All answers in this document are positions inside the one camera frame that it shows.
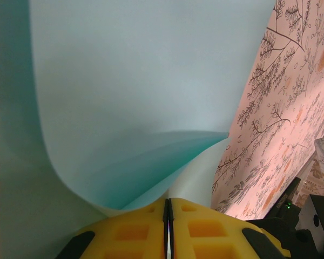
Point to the floral patterned table cover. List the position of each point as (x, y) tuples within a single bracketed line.
[(286, 108)]

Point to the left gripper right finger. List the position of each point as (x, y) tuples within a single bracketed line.
[(205, 234)]

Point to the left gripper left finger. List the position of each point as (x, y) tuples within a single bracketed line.
[(129, 237)]

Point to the teal square paper sheet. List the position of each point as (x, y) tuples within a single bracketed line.
[(124, 81)]

